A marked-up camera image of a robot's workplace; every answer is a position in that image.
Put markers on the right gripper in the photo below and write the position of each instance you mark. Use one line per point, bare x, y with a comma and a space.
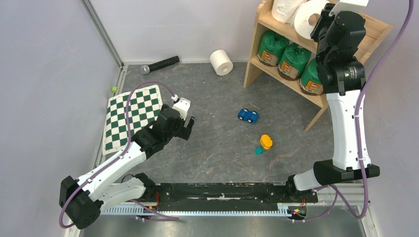
320, 25

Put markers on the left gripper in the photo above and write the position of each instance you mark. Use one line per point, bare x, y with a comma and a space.
184, 132

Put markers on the white roll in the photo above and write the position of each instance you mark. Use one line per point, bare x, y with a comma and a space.
221, 62
301, 19
284, 10

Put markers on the white roll front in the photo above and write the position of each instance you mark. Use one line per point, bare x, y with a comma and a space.
284, 10

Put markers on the brown-topped green paper roll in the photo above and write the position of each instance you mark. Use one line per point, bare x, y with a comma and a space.
309, 81

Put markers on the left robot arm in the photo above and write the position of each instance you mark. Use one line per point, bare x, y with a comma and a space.
83, 199

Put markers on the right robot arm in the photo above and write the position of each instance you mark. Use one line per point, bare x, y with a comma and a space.
338, 33

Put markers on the green white chess mat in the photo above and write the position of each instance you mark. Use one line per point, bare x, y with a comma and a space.
144, 107

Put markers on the black microphone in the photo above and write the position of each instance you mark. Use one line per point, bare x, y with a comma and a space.
146, 69

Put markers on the blue toy car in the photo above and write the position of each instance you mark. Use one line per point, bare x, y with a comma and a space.
249, 116

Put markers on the teal toy cube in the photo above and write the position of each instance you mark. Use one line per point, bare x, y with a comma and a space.
259, 150

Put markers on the yellow toy block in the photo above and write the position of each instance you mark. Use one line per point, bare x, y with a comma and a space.
266, 141

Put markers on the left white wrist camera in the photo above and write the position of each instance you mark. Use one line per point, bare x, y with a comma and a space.
181, 105

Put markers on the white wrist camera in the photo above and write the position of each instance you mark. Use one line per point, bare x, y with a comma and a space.
181, 105
356, 6

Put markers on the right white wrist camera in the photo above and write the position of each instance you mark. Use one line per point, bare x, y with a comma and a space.
356, 6

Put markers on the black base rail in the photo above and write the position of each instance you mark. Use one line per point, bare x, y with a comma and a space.
222, 196

